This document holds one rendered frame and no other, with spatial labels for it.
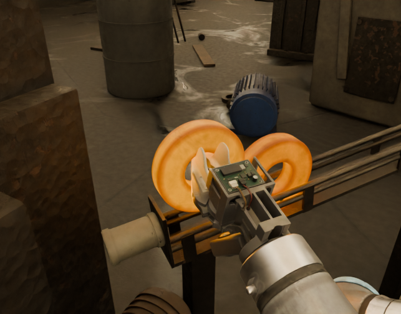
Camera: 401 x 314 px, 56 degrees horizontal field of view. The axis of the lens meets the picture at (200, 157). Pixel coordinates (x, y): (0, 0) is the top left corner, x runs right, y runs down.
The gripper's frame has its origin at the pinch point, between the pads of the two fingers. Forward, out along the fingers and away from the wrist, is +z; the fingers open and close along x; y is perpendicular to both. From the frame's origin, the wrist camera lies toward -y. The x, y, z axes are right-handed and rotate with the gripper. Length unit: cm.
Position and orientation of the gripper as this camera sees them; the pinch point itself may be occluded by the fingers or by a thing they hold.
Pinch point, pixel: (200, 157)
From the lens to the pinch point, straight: 59.8
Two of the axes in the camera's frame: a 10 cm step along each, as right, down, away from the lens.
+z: -4.1, -6.7, 6.2
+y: 1.1, -7.1, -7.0
